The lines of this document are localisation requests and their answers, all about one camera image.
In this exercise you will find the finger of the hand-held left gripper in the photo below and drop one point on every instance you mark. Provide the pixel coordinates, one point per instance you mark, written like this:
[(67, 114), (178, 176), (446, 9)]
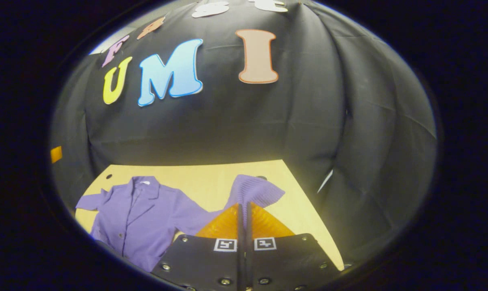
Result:
[(56, 154)]

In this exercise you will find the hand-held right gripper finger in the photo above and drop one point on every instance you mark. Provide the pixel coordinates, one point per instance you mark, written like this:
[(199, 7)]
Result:
[(240, 242), (248, 242)]

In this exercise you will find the purple button cardigan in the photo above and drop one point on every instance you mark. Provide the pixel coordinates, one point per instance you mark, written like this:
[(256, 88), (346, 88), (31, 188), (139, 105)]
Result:
[(146, 218)]

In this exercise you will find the black backdrop cloth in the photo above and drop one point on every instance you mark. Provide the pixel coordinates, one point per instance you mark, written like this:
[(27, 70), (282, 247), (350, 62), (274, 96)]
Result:
[(268, 129)]

